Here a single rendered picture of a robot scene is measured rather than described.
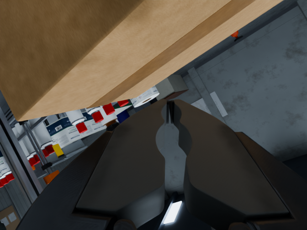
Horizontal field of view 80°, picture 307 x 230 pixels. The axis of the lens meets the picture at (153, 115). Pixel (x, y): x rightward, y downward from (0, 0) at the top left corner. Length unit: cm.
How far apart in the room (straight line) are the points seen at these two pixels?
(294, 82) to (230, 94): 205
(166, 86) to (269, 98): 387
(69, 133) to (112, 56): 97
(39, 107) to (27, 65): 4
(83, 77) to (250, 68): 770
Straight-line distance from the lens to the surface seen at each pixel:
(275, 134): 820
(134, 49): 17
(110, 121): 101
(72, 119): 75
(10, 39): 21
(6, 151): 85
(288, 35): 808
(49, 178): 83
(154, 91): 123
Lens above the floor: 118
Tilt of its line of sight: 2 degrees down
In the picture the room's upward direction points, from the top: 151 degrees clockwise
